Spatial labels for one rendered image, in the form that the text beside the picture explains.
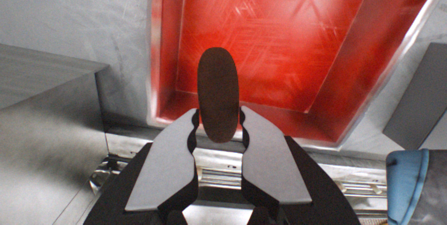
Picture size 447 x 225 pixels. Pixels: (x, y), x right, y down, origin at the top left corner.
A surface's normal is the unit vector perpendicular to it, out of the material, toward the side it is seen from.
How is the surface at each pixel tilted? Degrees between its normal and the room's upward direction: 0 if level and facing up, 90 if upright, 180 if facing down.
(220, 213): 10
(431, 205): 61
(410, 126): 90
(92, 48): 0
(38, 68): 90
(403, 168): 96
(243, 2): 0
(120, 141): 0
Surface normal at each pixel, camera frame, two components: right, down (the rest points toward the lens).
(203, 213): 0.07, 0.29
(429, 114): -1.00, 0.04
